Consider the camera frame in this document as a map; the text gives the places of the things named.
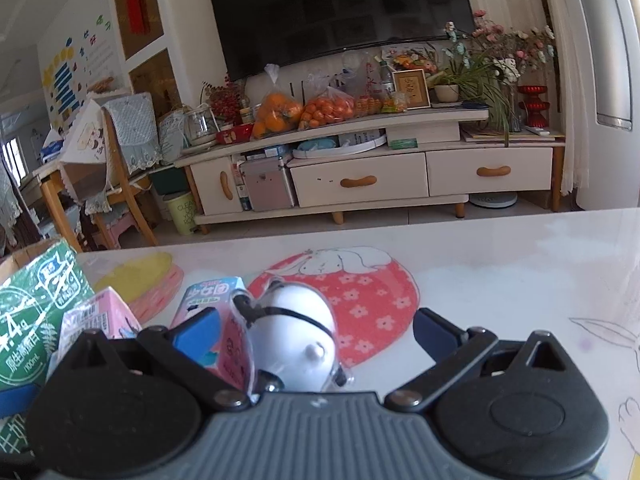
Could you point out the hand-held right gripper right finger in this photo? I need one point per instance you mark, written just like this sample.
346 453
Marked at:
437 332

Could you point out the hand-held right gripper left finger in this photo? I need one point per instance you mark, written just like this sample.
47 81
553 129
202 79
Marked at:
197 335

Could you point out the white panda toy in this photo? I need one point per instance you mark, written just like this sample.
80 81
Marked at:
295 330

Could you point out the pink cartoon box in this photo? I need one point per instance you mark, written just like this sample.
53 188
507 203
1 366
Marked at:
95 315

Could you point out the small pink blue milk box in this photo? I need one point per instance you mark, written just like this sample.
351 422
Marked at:
215 294

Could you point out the green trash bin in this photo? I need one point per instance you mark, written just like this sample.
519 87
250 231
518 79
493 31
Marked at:
180 212

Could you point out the pink stool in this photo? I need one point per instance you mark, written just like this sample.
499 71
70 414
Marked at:
117 225

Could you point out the round bathroom scale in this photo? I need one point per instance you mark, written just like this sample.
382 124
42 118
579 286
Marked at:
492 201

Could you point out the cream television cabinet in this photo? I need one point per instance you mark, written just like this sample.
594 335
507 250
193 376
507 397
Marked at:
400 180

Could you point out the pink metallic box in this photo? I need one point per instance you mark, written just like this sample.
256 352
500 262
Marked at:
267 185

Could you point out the green milk carton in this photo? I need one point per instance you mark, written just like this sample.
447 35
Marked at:
30 320

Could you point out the cardboard box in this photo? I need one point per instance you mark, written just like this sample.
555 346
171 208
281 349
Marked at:
25 256

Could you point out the small green box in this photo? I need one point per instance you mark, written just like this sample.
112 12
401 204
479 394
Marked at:
402 143

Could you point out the wooden dining table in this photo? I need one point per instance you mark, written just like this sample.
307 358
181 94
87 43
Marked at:
50 195

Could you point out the red tin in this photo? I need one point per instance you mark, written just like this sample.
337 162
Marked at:
235 135

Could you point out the stack of books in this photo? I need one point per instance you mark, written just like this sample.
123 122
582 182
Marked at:
480 133

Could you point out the round white tray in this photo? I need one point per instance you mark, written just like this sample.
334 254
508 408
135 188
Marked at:
345 151

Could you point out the white curtain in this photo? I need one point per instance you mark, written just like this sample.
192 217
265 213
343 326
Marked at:
567 170

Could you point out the glass kettle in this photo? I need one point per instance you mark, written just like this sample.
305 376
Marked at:
202 125

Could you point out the light blue pouch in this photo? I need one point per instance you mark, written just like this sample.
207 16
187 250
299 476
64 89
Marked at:
315 145

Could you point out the wooden chair with lace cover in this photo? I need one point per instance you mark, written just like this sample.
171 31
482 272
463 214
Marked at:
132 120

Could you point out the cartoon print cloth cover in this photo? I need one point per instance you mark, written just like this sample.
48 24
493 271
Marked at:
87 135

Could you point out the vase of artificial flowers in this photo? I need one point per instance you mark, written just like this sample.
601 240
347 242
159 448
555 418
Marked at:
509 110

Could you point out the bag of large oranges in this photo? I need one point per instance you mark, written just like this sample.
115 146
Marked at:
277 115

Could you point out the red berry branches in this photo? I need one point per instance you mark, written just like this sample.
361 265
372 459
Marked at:
227 102

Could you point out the orange snack packets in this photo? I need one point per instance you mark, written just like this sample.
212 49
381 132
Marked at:
370 106

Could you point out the tissue box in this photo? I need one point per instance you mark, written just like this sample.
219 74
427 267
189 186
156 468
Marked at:
52 147

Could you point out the potted spider plant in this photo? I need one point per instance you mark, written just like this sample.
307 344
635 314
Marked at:
446 94

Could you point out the red candle holder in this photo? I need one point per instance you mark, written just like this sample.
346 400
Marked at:
534 110

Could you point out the framed picture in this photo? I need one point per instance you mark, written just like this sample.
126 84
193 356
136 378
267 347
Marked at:
411 89

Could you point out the bag of small tangerines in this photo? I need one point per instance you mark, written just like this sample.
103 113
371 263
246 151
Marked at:
325 110

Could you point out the clear bottle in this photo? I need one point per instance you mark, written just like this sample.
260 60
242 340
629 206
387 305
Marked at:
386 77

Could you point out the white standing air conditioner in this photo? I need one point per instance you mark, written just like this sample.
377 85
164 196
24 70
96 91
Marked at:
600 35

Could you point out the black television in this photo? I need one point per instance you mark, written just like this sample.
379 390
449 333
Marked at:
340 5

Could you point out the glass door wall cabinet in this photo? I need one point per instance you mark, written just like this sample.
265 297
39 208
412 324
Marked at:
150 80

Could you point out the wall poster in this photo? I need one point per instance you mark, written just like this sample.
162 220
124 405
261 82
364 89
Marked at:
65 85

